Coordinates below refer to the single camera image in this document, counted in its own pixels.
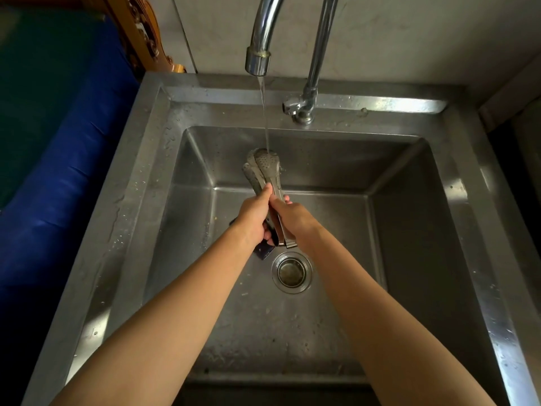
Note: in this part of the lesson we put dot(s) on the person's right hand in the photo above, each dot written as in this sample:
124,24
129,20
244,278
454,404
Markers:
294,218

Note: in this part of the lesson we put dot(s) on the person's left hand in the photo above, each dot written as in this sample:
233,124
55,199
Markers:
252,216

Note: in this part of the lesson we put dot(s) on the person's right thumb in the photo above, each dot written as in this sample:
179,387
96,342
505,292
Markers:
277,203

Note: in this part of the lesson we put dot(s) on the person's left thumb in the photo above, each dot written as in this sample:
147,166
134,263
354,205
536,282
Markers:
265,192

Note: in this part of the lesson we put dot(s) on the stainless steel kitchen tongs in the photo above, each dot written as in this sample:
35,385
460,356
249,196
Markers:
268,181

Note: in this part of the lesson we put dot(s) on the person's left forearm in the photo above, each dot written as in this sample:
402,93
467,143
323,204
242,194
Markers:
162,321

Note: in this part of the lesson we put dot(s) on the person's right forearm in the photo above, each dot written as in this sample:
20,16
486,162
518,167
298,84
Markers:
388,321

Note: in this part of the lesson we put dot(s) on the stainless steel sink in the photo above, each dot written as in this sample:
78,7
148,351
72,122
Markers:
279,249

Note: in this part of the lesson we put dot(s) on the dark knife blade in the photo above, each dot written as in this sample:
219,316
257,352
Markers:
262,250

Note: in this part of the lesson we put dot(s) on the metal sink drain strainer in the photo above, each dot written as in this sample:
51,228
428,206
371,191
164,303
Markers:
292,272

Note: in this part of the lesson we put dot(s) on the chrome gooseneck faucet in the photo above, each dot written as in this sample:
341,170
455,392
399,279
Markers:
291,50

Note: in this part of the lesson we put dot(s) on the carved wooden furniture piece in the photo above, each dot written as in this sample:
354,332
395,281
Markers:
141,31

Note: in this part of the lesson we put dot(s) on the blue tarp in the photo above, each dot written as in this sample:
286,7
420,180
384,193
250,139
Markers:
50,164

